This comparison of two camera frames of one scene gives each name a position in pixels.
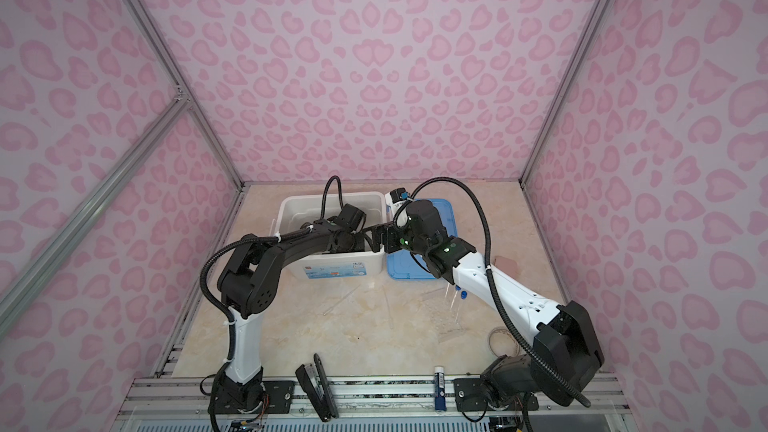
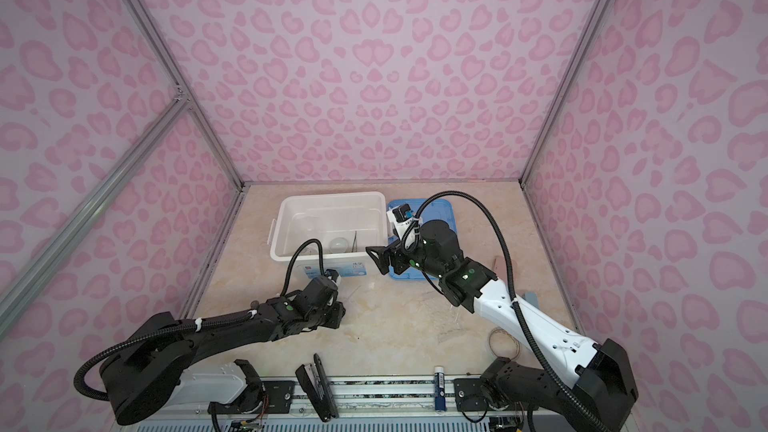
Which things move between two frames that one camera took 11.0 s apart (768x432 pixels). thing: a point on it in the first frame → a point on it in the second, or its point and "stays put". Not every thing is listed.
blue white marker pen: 439,388 stays put
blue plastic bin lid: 402,264 stays put
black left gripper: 361,240 → 339,313
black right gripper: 390,232 → 383,252
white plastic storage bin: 290,212 stays put
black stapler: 316,382 stays put
